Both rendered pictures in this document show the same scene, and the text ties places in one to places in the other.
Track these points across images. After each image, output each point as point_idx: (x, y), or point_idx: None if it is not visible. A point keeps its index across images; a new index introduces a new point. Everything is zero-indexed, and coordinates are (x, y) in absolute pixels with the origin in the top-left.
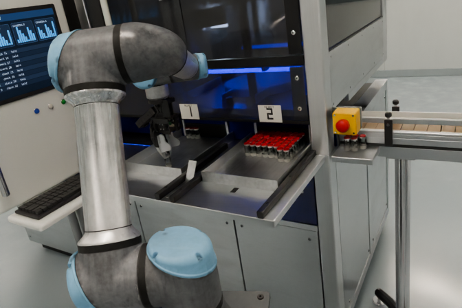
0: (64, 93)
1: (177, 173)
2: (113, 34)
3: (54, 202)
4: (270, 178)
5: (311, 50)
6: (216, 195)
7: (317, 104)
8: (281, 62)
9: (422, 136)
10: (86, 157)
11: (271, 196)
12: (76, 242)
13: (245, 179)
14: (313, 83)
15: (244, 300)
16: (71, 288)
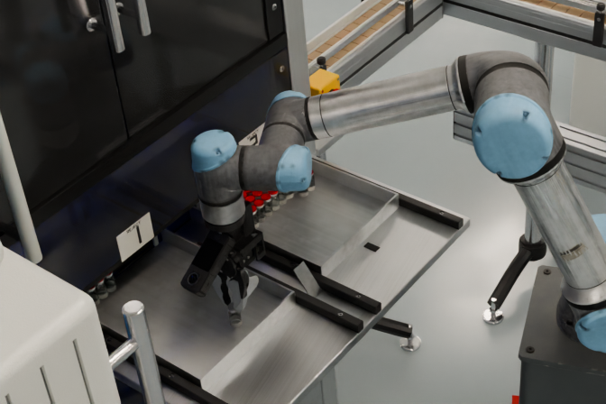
0: (554, 163)
1: (289, 304)
2: (537, 75)
3: None
4: (356, 209)
5: (294, 21)
6: (379, 264)
7: (303, 88)
8: (263, 57)
9: (346, 66)
10: (584, 209)
11: (426, 207)
12: None
13: (370, 224)
14: (298, 63)
15: (548, 284)
16: None
